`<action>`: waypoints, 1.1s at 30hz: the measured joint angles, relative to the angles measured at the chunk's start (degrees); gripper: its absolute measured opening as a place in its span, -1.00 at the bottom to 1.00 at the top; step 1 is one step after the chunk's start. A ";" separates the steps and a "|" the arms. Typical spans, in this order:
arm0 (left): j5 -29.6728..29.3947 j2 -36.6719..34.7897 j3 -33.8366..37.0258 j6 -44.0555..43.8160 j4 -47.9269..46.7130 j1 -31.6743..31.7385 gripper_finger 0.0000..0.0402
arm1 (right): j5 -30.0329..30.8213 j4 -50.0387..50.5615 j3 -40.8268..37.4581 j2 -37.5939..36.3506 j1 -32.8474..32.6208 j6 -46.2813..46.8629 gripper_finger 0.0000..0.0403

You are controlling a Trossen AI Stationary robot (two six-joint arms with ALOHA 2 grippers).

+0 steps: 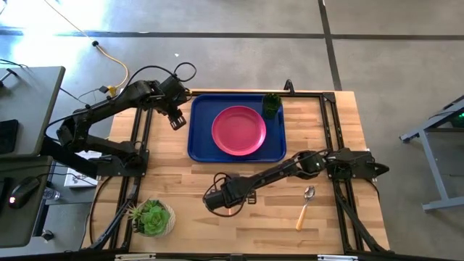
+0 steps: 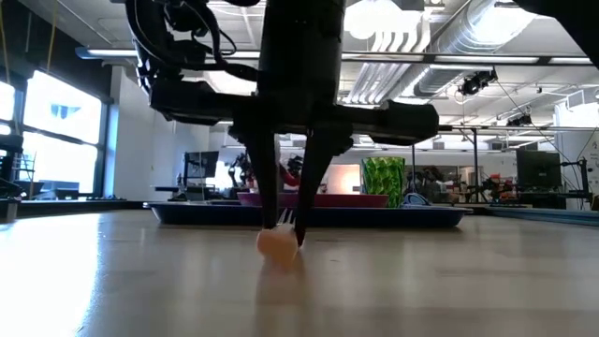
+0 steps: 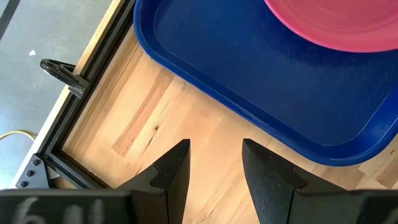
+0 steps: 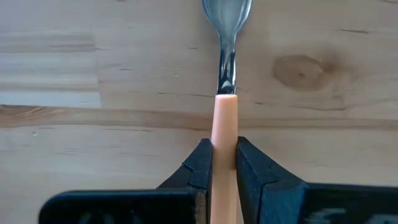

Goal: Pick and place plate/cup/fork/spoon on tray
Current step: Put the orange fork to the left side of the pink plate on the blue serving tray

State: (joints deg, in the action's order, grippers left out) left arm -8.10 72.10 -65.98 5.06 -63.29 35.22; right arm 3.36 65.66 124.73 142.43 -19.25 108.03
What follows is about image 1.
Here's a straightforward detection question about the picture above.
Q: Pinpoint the yellow extension cable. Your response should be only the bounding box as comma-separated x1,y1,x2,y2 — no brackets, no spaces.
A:
42,0,130,98

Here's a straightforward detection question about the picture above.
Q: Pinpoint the grey metal table frame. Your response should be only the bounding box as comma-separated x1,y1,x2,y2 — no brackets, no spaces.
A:
398,94,464,213

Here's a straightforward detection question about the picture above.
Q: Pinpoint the green faceted cup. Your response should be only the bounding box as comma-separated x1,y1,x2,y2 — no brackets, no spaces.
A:
261,92,283,120

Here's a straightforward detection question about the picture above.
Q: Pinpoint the black aluminium table frame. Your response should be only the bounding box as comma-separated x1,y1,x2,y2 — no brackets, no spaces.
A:
81,79,391,254

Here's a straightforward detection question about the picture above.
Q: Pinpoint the red-pink round plate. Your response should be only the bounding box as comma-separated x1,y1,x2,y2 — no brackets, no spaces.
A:
211,105,268,157

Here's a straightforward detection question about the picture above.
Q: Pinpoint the green succulent in white pot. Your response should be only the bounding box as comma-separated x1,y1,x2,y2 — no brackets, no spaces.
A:
126,198,177,239

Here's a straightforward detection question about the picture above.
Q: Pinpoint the white printed booklet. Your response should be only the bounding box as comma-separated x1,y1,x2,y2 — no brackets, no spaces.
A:
64,146,104,189

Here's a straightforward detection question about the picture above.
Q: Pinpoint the black support beam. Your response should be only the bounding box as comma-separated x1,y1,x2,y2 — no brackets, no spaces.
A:
38,136,101,179

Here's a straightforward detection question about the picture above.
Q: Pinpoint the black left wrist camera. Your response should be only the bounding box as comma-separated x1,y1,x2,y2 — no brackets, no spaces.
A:
167,108,188,131

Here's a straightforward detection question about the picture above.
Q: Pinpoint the black flat device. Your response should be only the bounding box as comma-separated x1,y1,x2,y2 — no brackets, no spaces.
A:
0,119,19,155

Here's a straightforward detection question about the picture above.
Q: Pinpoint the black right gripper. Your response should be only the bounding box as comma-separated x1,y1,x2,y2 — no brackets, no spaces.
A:
202,175,257,214

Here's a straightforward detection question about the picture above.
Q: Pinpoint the black crossbar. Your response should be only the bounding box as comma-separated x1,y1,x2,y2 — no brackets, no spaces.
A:
0,249,464,261

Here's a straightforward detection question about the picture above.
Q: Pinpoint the black computer mouse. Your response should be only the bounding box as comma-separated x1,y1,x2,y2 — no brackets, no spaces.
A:
7,176,41,210

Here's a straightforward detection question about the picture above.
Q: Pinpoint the spoon with orange handle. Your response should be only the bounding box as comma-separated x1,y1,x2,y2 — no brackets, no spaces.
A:
295,185,316,232

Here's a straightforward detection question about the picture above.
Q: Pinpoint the clear water bottle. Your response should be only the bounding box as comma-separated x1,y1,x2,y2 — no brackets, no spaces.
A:
43,186,62,202

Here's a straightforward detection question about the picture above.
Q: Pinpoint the dark grey desk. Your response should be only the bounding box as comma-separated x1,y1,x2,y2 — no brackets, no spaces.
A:
0,155,55,249

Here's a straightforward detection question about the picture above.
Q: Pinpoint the silver metal bracket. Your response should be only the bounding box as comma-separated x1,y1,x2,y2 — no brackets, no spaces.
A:
115,253,157,261
317,254,358,261

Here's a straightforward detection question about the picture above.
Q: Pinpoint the black device with green light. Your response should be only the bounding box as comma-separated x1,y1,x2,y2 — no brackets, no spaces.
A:
449,108,464,128

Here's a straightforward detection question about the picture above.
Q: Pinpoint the blue plastic tray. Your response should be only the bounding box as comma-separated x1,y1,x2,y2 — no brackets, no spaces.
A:
187,94,287,163

